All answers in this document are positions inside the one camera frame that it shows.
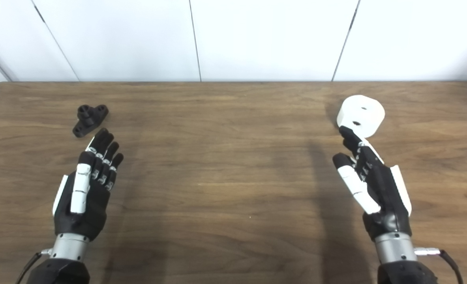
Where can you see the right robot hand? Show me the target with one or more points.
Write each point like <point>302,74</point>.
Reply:
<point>383,189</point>

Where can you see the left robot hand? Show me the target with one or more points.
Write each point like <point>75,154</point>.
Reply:
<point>84,205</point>

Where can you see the round white piece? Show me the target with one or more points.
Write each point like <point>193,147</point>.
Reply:
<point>361,114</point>

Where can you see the black holder part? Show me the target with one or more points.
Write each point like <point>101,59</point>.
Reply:
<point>89,120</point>

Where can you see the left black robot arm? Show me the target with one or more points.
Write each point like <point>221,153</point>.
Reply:
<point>65,260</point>

